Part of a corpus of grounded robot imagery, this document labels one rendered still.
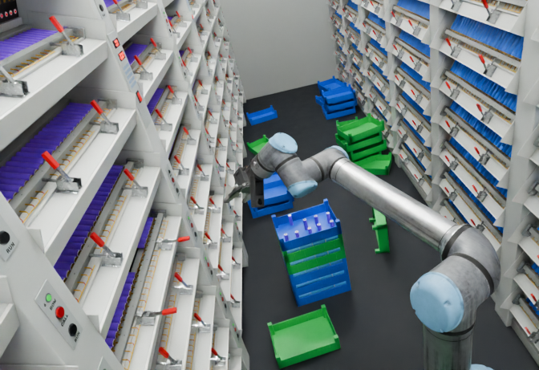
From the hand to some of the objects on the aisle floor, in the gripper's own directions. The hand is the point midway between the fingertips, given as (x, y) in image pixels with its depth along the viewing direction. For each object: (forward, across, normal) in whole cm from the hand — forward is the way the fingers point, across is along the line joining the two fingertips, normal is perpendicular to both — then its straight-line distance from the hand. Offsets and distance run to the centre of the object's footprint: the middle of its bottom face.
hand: (235, 202), depth 152 cm
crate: (+48, -51, +50) cm, 86 cm away
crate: (+28, -118, +8) cm, 122 cm away
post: (+51, +12, +108) cm, 120 cm away
